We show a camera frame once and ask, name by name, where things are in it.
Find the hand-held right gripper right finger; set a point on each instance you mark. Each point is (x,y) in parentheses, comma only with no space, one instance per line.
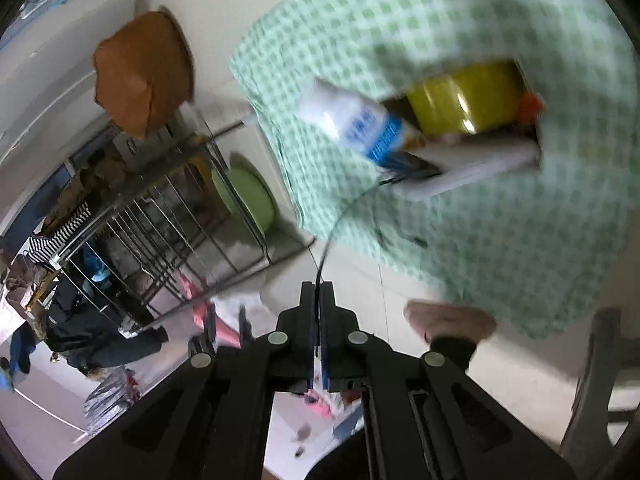
(332,335)

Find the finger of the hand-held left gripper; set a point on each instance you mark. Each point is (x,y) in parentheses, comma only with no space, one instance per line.
(244,320)
(211,322)

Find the dark hanging jacket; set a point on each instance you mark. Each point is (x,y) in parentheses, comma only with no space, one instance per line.
(80,330)

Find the green plastic basin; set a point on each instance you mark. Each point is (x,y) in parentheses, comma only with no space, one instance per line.
(245,195)

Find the clear plastic bags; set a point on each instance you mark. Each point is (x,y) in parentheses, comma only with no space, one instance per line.
(110,395)

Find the green checked cloth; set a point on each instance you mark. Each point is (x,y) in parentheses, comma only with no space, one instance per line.
(500,260)

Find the striped shirt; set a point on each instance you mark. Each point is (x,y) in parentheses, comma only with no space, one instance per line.
(55,240)

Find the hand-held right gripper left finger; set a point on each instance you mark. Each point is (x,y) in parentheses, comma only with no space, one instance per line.
(305,335)

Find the white bottle with blue label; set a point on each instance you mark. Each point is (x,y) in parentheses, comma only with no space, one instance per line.
(345,115)

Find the brown bean bag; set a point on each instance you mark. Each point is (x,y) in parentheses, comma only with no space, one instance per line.
(140,70)

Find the yellow tape roll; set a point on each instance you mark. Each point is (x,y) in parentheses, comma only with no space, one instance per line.
(460,100)

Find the black metal drying rack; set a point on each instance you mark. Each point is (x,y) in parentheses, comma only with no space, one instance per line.
(225,131)

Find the person's bare foot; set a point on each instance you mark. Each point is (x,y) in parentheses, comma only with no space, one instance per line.
(450,320)

